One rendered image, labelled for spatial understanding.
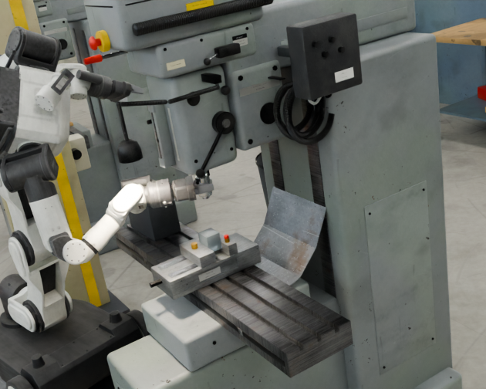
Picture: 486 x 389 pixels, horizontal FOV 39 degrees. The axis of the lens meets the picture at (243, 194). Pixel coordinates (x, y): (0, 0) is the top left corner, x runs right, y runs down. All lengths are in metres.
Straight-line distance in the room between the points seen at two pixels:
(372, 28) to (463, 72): 4.60
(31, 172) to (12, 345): 1.04
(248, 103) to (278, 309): 0.64
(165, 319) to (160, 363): 0.14
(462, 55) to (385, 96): 4.65
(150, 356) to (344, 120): 1.02
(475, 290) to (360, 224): 1.62
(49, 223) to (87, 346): 0.76
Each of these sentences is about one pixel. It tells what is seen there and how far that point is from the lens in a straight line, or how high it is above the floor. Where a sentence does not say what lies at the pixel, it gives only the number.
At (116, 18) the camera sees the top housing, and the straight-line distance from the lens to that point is 1.97.
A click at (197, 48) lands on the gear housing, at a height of 1.70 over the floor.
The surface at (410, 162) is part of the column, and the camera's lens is 2.52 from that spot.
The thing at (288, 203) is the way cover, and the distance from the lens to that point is 2.56.
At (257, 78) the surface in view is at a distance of 2.19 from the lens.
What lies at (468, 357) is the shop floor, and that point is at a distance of 3.46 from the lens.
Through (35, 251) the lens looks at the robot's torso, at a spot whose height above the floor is 1.01.
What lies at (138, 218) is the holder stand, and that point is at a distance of 2.83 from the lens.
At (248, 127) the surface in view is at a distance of 2.19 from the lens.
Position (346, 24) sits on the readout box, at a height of 1.70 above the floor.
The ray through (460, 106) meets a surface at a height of 0.23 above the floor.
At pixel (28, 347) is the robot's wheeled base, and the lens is 2.99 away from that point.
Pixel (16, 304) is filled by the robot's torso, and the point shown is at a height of 0.73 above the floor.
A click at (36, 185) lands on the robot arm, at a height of 1.37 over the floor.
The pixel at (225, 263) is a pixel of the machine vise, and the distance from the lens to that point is 2.37.
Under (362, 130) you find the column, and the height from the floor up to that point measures 1.32.
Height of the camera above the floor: 2.03
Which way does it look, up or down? 22 degrees down
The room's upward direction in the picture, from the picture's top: 9 degrees counter-clockwise
